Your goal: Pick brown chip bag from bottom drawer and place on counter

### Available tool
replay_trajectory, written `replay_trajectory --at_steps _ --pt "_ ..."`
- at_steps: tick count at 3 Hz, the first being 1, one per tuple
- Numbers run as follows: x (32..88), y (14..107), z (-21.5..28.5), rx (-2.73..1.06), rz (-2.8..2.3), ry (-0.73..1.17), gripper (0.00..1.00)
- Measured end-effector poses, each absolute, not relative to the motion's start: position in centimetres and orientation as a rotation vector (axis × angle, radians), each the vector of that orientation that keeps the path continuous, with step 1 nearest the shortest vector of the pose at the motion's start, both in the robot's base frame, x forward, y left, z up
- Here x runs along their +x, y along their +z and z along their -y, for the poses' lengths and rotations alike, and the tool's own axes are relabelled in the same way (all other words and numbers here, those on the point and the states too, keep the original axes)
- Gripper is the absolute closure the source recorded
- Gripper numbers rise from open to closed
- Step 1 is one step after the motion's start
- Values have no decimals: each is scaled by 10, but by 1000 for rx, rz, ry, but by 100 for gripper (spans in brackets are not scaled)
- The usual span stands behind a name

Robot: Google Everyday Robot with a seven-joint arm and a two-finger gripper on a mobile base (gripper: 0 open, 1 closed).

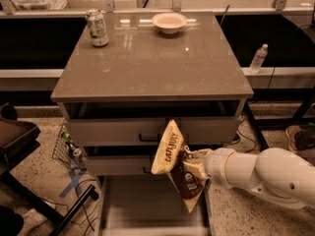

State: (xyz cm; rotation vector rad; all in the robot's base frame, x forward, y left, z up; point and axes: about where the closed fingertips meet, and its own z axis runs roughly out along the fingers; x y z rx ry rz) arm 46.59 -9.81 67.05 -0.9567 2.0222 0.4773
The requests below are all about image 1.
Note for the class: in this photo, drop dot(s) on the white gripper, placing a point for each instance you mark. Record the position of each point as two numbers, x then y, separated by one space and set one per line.
217 165

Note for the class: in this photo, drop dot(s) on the brown chip bag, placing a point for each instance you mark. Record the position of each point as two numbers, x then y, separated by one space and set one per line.
172 158

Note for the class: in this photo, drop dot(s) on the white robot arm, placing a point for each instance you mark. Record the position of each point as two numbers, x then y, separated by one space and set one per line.
275 175

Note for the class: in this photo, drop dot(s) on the bottom open drawer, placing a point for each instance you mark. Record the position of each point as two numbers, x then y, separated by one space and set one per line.
148 205

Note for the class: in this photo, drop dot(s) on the middle grey drawer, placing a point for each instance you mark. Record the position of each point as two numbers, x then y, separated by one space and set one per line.
120 160

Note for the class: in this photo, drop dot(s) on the grey drawer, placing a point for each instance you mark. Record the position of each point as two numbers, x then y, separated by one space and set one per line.
120 160
136 123

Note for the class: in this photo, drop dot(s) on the grey drawer cabinet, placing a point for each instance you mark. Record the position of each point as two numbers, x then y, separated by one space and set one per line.
140 63

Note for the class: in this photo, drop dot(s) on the top grey drawer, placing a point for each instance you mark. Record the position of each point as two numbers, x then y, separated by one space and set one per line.
136 123

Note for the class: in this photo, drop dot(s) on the clear water bottle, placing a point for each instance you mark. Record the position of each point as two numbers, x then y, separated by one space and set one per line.
258 59

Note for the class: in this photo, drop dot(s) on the blue tape cross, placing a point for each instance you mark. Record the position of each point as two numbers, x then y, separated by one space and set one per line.
76 172

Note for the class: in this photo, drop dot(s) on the white paper bowl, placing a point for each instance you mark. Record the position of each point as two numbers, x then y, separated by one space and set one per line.
169 23

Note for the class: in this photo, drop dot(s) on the green white soda can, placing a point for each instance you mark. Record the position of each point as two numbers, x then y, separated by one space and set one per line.
97 27

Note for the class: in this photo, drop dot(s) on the dark chair at left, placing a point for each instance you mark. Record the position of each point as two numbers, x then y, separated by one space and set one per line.
17 142

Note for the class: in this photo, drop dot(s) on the wire basket with items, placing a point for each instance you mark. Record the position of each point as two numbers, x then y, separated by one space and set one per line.
66 152

